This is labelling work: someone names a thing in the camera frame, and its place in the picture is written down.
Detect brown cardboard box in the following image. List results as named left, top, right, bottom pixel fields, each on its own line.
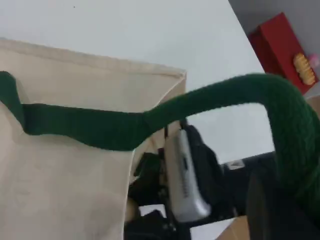
left=216, top=214, right=249, bottom=240

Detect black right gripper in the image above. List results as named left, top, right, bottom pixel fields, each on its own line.
left=185, top=124, right=236, bottom=219

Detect cream canvas bag green handles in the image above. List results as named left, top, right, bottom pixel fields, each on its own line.
left=0, top=37, right=320, bottom=240

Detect red biscuit box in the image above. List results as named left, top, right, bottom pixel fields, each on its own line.
left=248, top=11, right=320, bottom=95

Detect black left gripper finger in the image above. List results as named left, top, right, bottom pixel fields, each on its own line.
left=246, top=169, right=320, bottom=240

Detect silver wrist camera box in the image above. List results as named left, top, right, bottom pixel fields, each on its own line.
left=164, top=129, right=212, bottom=223

